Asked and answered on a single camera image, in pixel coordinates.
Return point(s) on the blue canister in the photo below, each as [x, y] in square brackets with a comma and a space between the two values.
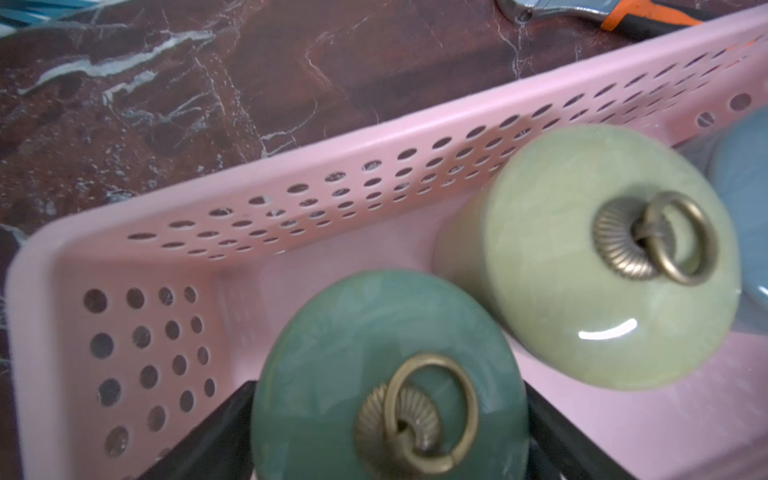
[734, 160]

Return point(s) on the yellow-green canister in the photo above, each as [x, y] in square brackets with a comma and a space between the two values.
[605, 253]

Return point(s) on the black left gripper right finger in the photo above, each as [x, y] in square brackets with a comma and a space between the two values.
[562, 451]

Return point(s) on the dark green canister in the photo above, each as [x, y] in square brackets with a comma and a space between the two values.
[390, 374]

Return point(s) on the adjustable wrench orange handle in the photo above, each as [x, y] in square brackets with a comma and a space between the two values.
[634, 19]

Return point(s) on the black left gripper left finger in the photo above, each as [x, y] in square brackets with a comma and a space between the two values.
[218, 448]

